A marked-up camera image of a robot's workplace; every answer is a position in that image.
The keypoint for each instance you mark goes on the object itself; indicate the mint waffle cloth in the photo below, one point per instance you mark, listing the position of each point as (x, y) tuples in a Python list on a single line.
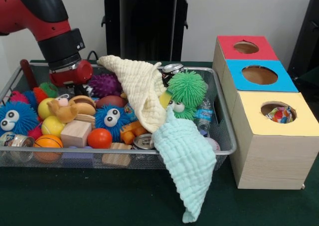
[(187, 161)]

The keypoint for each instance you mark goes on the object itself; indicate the wooden box with three holes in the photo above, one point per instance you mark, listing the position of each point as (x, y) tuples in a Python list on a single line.
[(274, 161)]

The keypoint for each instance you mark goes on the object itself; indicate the yellow tennis ball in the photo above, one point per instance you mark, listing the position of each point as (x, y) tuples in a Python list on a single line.
[(52, 127)]

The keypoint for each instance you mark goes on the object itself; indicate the dark green table cloth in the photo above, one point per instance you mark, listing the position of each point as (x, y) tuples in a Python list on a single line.
[(99, 198)]

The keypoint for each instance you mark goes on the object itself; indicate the black upright stand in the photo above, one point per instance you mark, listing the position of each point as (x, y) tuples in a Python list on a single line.
[(311, 24)]

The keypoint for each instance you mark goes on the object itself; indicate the small orange basketball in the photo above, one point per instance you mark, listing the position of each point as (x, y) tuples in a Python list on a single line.
[(48, 142)]

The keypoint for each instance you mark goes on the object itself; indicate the pale wooden cube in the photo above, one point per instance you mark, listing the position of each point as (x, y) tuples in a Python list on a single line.
[(74, 133)]

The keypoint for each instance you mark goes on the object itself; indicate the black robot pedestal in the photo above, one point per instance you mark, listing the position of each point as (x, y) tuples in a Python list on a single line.
[(149, 24)]

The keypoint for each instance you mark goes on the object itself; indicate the orange red smooth ball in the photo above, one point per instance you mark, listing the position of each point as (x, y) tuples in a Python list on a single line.
[(99, 138)]

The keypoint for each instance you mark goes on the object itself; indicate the multicolour patterned cloth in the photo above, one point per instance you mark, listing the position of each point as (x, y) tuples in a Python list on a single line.
[(279, 115)]

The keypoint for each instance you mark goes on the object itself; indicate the small blue spiky eyed ball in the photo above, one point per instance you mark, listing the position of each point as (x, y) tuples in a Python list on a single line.
[(109, 121)]

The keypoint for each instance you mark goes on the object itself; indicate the green spiky toy with eyes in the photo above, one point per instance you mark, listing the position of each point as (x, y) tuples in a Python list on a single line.
[(189, 86)]

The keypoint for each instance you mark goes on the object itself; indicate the cream waffle cloth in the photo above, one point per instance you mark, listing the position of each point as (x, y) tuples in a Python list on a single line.
[(139, 86)]

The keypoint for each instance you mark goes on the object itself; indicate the shallow clear mesh bin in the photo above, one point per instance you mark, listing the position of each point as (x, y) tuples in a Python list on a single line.
[(74, 158)]

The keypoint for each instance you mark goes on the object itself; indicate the toy hamburger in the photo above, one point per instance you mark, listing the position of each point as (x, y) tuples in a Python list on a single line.
[(84, 106)]

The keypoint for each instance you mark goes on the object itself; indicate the neighbouring green covered table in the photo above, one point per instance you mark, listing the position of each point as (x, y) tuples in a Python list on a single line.
[(309, 82)]

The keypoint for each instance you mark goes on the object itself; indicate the blue spiky ball with eyes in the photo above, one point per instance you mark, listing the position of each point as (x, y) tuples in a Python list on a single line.
[(22, 116)]

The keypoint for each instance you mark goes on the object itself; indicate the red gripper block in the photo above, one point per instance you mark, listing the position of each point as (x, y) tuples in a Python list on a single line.
[(74, 73)]

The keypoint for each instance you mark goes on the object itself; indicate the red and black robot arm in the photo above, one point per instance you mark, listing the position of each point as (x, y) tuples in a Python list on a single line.
[(45, 19)]

